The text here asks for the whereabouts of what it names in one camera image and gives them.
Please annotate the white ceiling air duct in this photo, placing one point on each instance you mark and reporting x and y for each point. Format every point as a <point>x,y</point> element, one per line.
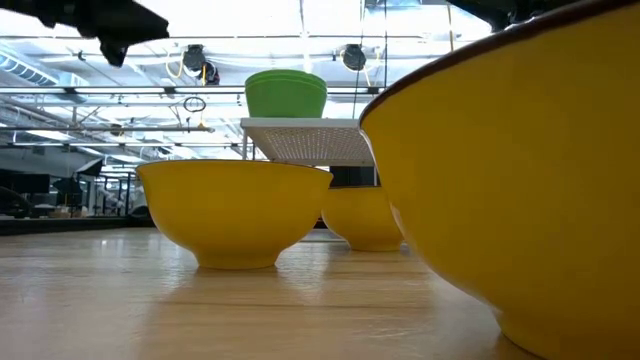
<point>25,70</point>

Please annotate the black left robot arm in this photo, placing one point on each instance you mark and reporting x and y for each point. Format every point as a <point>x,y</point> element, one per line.
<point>25,6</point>

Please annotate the yellow bowl blue floral inside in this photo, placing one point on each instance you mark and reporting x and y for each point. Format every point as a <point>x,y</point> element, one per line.
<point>230,210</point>
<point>360,215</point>
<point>525,175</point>

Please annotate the black aluminium table frame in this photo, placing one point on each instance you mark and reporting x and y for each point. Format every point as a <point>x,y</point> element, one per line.
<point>60,226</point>

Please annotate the green plastic bowl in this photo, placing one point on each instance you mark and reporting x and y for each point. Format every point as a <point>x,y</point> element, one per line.
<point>285,102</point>
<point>285,73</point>

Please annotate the white robot arms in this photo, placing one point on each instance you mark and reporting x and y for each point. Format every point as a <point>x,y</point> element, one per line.
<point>107,196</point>

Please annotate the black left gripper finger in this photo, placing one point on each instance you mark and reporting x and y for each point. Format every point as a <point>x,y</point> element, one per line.
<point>115,54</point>
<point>132,25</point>

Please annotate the black softbox light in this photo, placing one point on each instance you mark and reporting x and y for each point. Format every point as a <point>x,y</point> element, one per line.
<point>91,167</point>

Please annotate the white perforated shelf riser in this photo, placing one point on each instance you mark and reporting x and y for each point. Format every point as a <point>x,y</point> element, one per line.
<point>310,142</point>

